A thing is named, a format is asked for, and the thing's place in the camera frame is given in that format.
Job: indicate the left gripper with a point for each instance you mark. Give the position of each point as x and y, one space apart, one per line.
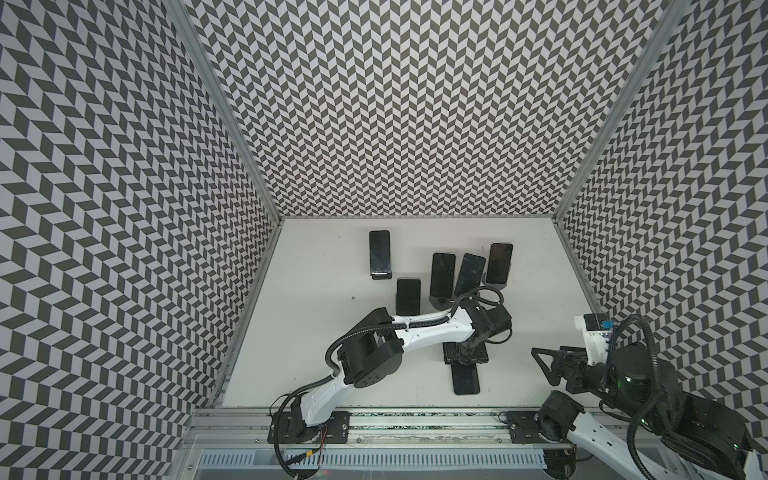
453 355

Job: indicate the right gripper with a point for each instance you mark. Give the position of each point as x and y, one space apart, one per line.
567 366

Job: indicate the black phone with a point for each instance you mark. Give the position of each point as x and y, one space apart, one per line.
465 379
499 262
442 275
470 274
408 297
379 251

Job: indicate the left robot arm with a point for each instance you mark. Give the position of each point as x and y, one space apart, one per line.
374 349

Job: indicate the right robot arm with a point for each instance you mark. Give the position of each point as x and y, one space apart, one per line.
633 380

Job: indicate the grey round stand far right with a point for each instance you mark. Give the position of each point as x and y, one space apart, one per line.
494 286

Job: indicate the grey round stand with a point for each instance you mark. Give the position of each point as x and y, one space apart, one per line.
441 303
494 286

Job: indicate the grey round stand centre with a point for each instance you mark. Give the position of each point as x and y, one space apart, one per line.
441 303

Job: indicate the white ribbed vent strip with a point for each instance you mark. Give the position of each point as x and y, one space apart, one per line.
381 459

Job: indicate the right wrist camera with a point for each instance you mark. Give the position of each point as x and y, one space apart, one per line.
597 331

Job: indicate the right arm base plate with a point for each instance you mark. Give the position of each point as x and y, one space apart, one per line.
529 427

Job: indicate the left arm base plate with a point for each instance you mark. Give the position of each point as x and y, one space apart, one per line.
336 427

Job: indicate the aluminium front rail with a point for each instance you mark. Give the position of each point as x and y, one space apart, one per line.
367 428

